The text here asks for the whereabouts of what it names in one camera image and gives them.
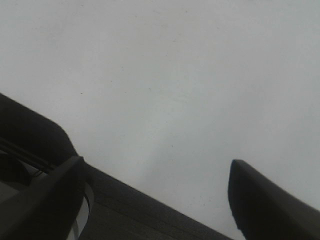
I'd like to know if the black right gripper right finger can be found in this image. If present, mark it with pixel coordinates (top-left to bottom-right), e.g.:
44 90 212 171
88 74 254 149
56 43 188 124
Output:
227 159 320 240

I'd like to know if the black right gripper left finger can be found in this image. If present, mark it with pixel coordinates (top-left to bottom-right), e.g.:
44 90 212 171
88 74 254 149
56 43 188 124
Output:
0 156 85 240

